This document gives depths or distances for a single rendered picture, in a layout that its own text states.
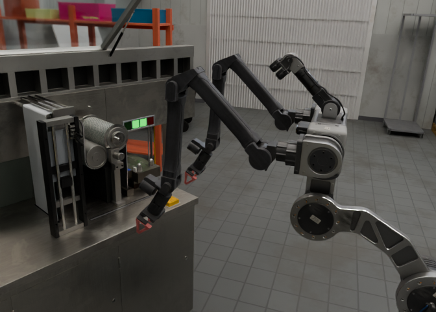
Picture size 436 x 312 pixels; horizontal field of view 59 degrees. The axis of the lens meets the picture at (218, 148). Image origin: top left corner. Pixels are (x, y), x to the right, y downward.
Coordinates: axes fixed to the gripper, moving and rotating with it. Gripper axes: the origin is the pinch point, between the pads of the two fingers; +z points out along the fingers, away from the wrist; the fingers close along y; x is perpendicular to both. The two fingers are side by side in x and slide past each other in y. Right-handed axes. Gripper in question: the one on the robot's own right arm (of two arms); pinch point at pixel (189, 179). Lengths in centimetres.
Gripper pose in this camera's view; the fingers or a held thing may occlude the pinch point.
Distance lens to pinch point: 205.3
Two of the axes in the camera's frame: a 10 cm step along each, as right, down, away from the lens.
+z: -5.0, 7.5, 4.3
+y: -3.1, 3.1, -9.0
